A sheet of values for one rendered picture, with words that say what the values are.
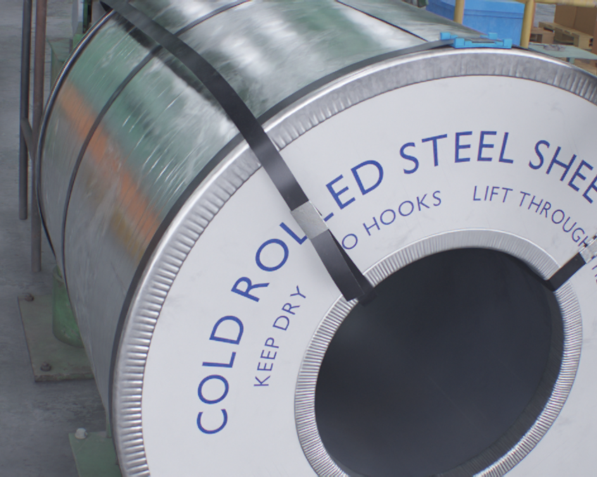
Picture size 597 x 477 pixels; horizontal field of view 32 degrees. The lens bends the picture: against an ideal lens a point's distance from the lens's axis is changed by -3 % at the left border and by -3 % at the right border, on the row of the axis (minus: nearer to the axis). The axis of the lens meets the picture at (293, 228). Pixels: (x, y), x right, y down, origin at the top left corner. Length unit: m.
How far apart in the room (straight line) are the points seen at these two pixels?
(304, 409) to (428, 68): 0.61
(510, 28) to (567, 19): 5.69
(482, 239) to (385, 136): 0.27
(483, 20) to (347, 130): 4.58
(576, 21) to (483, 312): 9.68
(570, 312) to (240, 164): 0.72
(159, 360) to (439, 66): 0.64
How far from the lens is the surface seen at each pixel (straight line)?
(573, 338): 2.01
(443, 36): 1.72
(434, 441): 2.16
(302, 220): 1.60
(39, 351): 3.52
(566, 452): 2.15
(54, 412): 3.22
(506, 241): 1.83
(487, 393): 2.19
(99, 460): 2.95
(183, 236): 1.60
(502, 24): 6.25
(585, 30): 11.69
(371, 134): 1.65
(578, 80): 1.81
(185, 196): 1.61
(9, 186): 5.18
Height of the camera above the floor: 1.63
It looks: 20 degrees down
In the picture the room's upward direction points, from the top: 5 degrees clockwise
